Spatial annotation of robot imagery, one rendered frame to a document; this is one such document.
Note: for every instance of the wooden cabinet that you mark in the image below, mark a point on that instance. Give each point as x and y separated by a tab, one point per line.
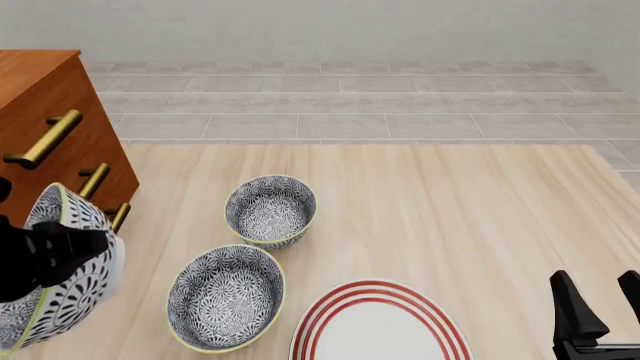
55	90

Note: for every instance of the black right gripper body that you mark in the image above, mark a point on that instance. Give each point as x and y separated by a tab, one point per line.
600	353

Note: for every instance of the black white patterned bowl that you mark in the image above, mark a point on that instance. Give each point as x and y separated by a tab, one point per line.
270	215
225	303
80	300

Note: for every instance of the white plate with red rings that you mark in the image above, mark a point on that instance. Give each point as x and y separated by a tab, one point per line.
380	333

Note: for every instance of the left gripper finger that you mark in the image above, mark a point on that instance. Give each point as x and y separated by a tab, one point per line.
67	249

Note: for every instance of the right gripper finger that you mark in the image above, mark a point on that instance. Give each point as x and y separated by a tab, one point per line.
632	292
577	315

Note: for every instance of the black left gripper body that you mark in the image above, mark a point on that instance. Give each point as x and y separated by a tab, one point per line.
15	262

